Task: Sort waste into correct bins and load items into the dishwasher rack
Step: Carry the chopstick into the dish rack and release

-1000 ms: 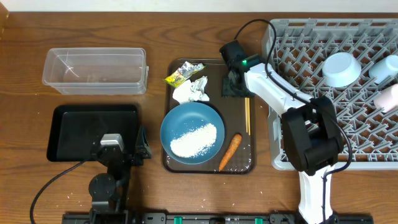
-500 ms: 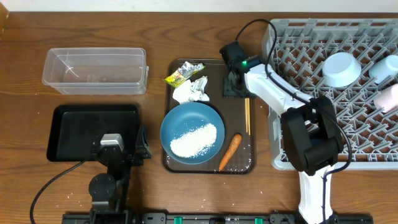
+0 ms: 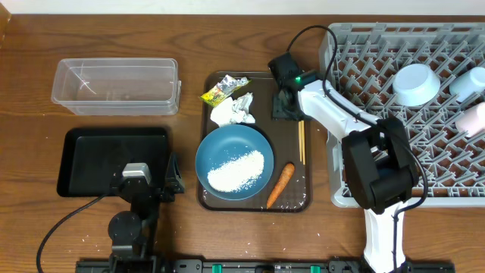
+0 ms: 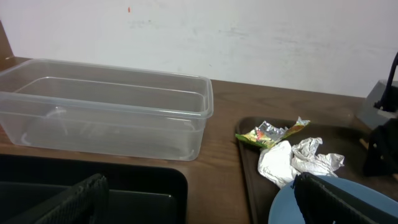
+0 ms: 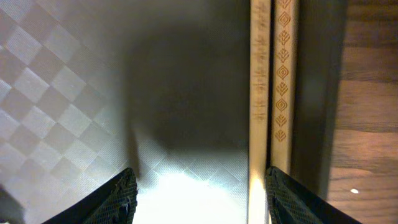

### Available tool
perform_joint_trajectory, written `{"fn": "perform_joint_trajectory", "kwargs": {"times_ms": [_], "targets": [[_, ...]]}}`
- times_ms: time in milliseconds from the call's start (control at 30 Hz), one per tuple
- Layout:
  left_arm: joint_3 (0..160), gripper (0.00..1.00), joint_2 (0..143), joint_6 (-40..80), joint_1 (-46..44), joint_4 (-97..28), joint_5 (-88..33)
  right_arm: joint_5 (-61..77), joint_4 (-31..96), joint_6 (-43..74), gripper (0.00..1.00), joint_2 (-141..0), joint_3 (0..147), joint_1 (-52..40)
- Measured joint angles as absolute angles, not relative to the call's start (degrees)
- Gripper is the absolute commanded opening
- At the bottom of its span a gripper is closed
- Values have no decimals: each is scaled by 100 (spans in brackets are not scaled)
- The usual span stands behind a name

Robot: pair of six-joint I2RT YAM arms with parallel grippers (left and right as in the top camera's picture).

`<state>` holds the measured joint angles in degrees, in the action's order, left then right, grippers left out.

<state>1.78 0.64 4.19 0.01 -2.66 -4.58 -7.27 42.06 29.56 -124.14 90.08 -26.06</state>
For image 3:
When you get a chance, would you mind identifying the wooden chopstick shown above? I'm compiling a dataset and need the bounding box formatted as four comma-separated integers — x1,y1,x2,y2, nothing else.
300,121,306,165
298,121,302,162

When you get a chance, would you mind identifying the dark blue plate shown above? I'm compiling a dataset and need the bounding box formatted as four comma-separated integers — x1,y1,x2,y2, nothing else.
196,124,274,201

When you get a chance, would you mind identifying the white rice pile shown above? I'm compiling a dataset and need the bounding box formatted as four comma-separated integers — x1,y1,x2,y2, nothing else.
207,150,264,193

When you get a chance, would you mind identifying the light blue bowl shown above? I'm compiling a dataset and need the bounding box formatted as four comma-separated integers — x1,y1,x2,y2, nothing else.
392,64,440,107

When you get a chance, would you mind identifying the light blue cup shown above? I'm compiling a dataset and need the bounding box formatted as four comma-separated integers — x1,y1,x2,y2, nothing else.
449,67,485,102

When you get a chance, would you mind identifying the white pink cup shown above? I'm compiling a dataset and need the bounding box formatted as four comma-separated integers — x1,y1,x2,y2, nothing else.
455,102,485,137

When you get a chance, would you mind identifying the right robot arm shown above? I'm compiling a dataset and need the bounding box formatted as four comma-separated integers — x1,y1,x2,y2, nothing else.
268,52,418,272

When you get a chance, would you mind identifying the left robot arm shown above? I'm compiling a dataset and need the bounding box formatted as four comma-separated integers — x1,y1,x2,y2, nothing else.
108,153,185,272

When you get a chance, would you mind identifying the grey dishwasher rack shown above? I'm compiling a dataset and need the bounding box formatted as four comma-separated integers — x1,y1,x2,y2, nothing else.
319,23,484,207

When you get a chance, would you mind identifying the crumpled white paper napkin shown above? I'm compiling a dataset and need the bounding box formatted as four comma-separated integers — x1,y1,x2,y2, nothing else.
210,93,255,127

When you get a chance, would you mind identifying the black plastic tray bin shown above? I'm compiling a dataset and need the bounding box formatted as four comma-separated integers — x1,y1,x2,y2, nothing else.
57,127,170,197

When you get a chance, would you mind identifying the yellow silver snack wrapper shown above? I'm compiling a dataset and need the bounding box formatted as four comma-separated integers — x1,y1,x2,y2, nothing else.
200,74,251,107

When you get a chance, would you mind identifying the orange carrot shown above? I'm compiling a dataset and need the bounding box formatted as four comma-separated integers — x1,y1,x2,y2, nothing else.
266,163,296,209

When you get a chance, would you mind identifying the dark brown serving tray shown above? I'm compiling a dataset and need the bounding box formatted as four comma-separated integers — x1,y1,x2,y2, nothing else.
198,72,311,213

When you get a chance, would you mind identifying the clear plastic bin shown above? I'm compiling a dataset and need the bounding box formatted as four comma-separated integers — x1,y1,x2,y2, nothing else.
51,58,181,116

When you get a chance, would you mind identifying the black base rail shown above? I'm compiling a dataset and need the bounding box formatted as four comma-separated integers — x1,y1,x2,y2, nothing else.
74,258,455,273

